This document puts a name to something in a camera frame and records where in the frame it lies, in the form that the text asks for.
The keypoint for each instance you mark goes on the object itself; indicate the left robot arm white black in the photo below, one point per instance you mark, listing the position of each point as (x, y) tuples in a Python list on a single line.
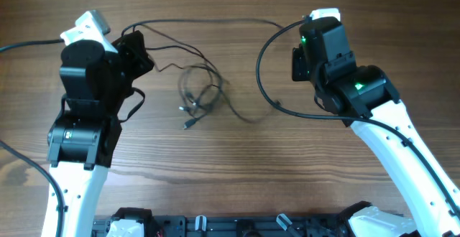
[(97, 79)]

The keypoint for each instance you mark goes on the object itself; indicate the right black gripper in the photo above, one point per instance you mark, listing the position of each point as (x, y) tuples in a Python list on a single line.
[(299, 72)]

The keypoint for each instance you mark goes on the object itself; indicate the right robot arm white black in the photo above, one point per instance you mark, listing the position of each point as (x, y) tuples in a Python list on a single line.
[(364, 99)]

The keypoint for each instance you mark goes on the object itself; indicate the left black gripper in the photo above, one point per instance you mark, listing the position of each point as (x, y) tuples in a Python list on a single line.
[(131, 45)]

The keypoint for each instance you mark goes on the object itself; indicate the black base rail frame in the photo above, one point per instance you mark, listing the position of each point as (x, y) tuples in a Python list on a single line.
[(310, 226)]

